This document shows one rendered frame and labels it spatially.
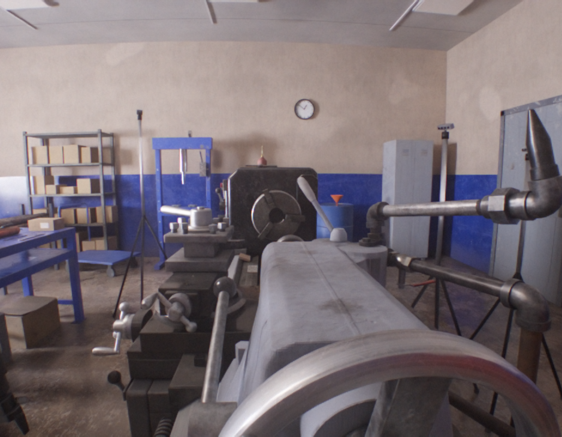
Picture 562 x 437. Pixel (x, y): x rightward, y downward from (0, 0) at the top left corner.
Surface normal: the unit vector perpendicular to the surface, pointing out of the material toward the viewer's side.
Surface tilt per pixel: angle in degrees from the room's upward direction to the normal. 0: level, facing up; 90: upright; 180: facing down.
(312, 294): 0
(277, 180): 90
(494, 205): 79
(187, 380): 0
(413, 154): 90
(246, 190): 90
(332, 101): 90
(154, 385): 0
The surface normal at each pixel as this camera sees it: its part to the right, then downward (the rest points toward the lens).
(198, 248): 0.03, 0.13
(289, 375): -0.56, -0.81
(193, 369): 0.00, -0.99
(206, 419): 0.03, -0.79
